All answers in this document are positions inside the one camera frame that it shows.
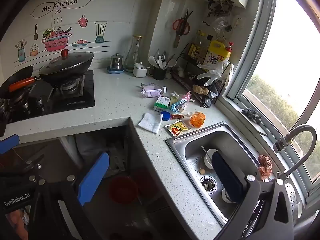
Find white ceramic sugar jar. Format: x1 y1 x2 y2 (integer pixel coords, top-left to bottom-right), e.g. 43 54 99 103
133 62 151 78

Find dark soy sauce bottle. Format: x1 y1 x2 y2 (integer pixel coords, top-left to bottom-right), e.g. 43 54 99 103
187 29 202 60

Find green white medicine box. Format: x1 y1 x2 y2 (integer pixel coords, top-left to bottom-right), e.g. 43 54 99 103
153 95 171 112

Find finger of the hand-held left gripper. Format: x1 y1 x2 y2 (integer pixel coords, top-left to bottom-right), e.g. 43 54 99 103
0 154 45 180
0 134 20 155

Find black wok orange handle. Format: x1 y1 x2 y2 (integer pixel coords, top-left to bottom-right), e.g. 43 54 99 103
8 51 94 92

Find clear disposable glove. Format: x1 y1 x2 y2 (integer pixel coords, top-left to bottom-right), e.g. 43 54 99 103
196 59 229 87

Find yellow seasoning packet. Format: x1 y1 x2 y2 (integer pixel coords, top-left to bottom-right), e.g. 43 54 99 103
164 119 191 137

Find glass carafe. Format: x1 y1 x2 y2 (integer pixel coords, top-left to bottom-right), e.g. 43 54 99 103
124 35 143 72

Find black wire rack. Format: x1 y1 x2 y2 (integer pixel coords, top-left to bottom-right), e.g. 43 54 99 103
171 42 232 105

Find orange rag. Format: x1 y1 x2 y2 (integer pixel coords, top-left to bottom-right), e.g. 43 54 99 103
257 155 272 181

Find grey faucet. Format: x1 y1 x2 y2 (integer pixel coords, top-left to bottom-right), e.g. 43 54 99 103
272 124 318 183

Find cream rubber glove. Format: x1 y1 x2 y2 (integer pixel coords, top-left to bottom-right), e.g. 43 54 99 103
221 62 235 88

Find grey plastic bag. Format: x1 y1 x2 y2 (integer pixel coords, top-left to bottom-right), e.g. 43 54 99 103
75 132 128 178

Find steel colander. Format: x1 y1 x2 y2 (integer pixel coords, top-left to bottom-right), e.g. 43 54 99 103
284 182 298 214

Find red handled scissors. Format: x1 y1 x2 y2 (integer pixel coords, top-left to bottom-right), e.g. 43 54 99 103
172 8 193 36

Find stainless steel sink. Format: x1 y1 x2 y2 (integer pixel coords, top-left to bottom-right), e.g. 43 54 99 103
165 121 304 228

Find steel wool scrubber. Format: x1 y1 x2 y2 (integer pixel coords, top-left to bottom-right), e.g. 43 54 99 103
241 107 262 124

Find yellow detergent jug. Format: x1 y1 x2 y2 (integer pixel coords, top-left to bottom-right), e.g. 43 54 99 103
204 40 232 67

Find bunch of kitchen utensils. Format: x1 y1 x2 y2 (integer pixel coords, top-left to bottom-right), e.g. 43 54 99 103
148 48 177 70

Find black gas stove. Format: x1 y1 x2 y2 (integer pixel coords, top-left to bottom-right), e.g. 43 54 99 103
0 70 96 128

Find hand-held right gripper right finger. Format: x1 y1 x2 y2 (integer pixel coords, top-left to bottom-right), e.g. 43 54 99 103
212 151 295 240

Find clear bottle olive label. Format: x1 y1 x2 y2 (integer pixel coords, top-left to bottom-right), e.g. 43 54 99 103
200 32 213 64

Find black frying pan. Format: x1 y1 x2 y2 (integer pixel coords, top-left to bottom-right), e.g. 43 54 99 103
0 66 34 100

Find orange plastic bag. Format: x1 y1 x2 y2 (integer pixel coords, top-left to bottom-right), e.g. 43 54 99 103
189 111 206 128

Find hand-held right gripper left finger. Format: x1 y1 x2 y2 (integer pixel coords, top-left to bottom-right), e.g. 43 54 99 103
27 152 110 240

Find glass lid red knob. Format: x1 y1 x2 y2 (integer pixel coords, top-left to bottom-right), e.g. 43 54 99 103
40 49 94 73

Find white bowl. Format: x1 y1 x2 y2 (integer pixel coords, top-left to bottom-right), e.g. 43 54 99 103
204 149 219 170

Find white tissue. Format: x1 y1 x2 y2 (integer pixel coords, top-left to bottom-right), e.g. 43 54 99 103
138 112 163 134

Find clear hanging plastic bag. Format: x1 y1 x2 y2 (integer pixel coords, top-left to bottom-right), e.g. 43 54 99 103
212 16 232 32

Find water heater pipes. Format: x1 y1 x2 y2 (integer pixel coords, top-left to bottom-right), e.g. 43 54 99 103
207 0 235 18

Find grey window frame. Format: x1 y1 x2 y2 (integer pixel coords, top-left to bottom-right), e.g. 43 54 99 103
216 0 320 205

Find steel oil pot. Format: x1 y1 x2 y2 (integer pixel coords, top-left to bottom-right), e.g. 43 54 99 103
110 53 123 71

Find kitchen wall sticker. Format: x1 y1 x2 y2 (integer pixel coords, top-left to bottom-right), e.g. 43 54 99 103
14 0 112 68

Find ginger root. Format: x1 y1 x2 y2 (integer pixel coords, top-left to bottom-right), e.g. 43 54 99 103
192 85 209 95

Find dark green mug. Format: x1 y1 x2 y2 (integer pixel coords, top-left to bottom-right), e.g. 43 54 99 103
149 66 167 81

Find colourful snack wrapper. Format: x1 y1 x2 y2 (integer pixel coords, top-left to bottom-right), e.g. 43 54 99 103
170 91 192 113

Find red plastic bin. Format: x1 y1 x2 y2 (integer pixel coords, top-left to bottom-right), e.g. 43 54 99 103
109 176 139 204

